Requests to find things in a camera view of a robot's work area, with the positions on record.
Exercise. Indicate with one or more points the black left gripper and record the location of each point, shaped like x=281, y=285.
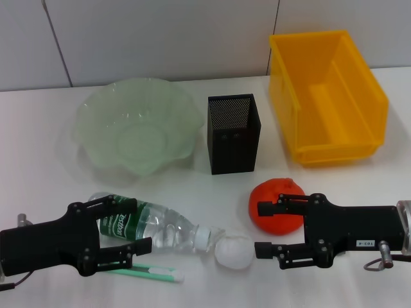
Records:
x=48, y=244

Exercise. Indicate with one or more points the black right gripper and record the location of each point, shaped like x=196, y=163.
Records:
x=353, y=224

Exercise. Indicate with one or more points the orange fruit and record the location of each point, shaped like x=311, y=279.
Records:
x=276, y=226

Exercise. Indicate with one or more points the clear green-label water bottle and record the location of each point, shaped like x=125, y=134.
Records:
x=167, y=224

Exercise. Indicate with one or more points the white paper ball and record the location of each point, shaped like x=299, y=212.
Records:
x=232, y=251

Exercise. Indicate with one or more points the green utility knife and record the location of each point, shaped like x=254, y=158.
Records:
x=154, y=274

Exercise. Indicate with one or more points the black mesh pen holder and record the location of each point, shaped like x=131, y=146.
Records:
x=231, y=147

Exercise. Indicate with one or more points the pale green glass fruit bowl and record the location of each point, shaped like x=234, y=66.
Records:
x=135, y=128

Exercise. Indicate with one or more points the left metal connector plug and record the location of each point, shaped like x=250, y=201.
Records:
x=23, y=219

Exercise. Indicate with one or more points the yellow plastic bin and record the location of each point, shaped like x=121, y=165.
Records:
x=334, y=128

